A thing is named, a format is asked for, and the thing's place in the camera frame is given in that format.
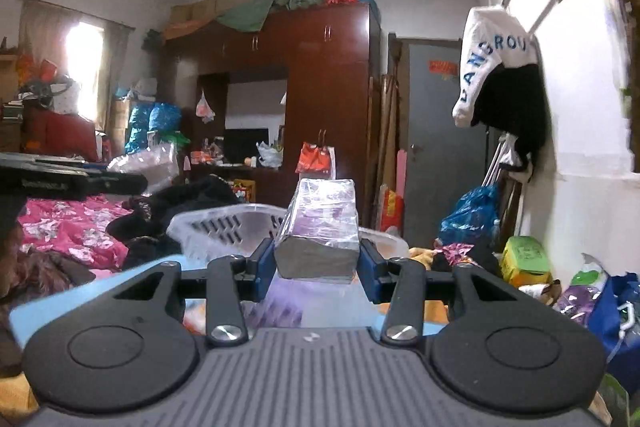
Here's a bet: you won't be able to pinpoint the blue shiny bag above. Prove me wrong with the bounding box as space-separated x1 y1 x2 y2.
124 102 182 154

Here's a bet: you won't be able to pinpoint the blue plastic bag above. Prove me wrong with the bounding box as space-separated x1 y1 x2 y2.
439 184 502 249

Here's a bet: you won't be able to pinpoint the green cloth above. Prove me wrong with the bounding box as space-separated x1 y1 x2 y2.
216 0 342 34

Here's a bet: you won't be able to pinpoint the black clothes pile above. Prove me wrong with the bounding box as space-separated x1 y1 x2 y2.
107 174 242 269

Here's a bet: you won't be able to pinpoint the brown wooden wardrobe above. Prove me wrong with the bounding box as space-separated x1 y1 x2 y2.
162 1 385 228

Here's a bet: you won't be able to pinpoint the curtained window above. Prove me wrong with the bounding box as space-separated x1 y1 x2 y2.
17 0 137 132

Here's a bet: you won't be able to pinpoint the purple tissue pack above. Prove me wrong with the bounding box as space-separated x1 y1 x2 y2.
274 178 362 284

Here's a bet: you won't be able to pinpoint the pink floral blanket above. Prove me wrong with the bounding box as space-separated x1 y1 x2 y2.
16 196 135 271

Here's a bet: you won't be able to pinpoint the white and black hoodie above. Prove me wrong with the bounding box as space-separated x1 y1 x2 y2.
451 6 548 184

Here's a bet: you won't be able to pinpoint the black monitor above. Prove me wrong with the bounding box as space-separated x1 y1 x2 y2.
223 128 270 164

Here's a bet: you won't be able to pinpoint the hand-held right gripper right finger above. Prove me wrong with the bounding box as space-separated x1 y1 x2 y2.
359 237 522 345

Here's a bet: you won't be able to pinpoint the small cardboard box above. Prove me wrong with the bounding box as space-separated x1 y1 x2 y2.
170 0 219 26

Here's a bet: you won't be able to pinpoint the purple snack bag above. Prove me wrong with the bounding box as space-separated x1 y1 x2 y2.
554 284 609 329

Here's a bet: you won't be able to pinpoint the red and white shopping bag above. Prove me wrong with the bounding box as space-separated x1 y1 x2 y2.
295 129 337 181

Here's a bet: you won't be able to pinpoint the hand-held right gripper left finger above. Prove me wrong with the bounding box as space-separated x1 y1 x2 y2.
112 237 277 349

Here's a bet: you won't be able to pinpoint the small white hanging plastic bag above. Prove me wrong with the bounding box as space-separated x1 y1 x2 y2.
195 89 217 124

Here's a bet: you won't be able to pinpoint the white crumpled plastic bag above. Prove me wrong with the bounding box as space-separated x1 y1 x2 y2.
256 141 284 169

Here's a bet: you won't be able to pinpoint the clear plastic basket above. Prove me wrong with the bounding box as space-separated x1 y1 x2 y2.
166 203 410 269

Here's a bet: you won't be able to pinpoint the brown fuzzy garment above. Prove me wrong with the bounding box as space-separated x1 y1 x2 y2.
0 227 97 304

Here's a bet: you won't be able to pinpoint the red door label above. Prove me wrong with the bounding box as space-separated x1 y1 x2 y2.
428 60 460 78

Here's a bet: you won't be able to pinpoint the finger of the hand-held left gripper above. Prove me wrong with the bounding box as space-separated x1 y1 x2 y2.
85 171 149 196

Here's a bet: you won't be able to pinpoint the grey door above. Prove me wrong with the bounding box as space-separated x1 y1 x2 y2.
401 38 496 249

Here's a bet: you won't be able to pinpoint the metal folding rack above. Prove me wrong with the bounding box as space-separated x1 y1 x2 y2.
481 132 522 188

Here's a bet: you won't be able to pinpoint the blue tote bag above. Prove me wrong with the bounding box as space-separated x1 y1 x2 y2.
586 272 640 377

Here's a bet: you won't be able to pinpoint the green box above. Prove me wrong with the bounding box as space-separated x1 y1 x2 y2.
501 235 552 289

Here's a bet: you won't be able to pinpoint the light blue grid mat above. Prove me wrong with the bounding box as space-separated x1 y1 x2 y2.
9 254 401 350

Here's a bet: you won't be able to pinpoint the wooden planks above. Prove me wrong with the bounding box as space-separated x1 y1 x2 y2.
369 74 410 229

